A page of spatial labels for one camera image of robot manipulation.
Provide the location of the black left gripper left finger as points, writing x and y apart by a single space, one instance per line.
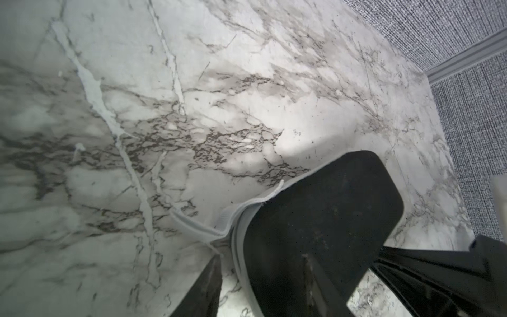
204 296

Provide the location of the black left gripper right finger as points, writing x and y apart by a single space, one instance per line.
322 298

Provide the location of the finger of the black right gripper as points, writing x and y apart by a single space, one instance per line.
447 283

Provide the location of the grey umbrella case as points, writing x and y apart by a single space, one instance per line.
341 213

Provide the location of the aluminium corner frame post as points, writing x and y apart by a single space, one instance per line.
477 53

